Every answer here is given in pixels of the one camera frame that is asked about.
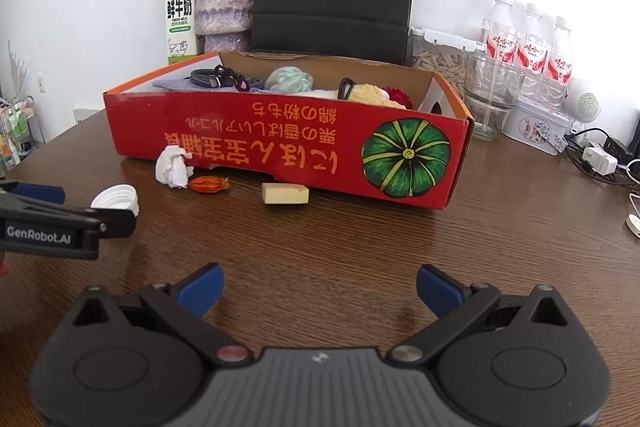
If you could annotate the clear drinking glass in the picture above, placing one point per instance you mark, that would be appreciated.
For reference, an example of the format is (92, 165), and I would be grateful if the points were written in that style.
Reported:
(487, 117)

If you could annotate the pale teal fuzzy ball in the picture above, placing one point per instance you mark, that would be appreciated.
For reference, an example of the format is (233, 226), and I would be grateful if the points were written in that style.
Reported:
(290, 79)

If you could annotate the milk carton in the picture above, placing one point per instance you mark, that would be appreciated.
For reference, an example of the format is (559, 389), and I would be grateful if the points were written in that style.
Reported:
(180, 22)

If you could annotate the black elastic loop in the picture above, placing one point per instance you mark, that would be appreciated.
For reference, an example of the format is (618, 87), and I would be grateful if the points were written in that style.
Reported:
(341, 89)

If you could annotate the orange dried flower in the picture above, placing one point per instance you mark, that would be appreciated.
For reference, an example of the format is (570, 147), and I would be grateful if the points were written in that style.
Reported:
(210, 185)

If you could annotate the red artificial flower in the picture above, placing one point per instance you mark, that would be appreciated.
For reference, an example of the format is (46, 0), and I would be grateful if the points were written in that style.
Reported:
(397, 96)

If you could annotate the black power adapter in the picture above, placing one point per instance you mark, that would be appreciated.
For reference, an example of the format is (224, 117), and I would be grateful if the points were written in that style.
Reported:
(617, 151)

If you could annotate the white printed tin box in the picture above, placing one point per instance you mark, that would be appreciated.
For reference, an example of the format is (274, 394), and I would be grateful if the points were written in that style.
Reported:
(535, 127)

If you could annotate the white charger plug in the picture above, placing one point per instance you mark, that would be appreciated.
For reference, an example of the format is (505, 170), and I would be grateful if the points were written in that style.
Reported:
(600, 161)

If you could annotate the small white bottle cap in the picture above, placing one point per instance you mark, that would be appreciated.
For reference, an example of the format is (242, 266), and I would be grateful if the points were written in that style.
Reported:
(117, 197)

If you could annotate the metal shelf cart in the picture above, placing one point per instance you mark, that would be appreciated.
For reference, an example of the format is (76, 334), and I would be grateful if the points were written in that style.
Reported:
(17, 132)

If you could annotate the white round puck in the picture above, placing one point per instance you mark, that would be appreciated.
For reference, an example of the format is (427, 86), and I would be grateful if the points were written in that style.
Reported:
(634, 226)

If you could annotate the white wall socket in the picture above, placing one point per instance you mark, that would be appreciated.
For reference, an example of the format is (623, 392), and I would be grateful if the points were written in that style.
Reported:
(41, 83)

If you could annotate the pink feather wall decal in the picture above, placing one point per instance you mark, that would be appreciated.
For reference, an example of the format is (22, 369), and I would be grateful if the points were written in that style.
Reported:
(19, 72)

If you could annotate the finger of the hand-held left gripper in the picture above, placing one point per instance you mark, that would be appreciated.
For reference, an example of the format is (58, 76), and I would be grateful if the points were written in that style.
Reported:
(40, 193)
(117, 224)

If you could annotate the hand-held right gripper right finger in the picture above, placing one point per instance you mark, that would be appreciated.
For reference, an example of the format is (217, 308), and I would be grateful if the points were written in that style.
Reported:
(440, 291)

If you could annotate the crumpled white tissue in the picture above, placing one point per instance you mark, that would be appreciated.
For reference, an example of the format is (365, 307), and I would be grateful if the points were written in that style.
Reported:
(172, 167)

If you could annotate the red cardboard box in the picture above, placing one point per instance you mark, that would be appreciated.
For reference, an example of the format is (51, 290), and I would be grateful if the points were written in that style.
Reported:
(300, 142)

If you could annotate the red label water bottle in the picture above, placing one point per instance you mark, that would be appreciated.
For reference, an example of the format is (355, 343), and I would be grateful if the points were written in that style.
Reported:
(531, 47)
(499, 37)
(559, 59)

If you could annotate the white and yellow plush toy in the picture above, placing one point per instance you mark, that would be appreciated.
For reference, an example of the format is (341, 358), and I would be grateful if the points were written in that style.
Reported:
(367, 94)

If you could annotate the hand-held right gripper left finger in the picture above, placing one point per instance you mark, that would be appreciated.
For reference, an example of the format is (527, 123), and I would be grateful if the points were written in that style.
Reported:
(205, 289)

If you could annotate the beige rubber eraser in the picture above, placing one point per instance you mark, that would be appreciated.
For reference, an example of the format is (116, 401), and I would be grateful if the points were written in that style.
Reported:
(285, 194)

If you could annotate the white round speaker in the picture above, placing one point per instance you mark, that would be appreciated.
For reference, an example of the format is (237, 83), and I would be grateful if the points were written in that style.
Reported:
(585, 104)

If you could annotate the clear seed container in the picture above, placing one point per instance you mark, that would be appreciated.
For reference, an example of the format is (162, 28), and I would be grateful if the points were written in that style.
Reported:
(440, 57)

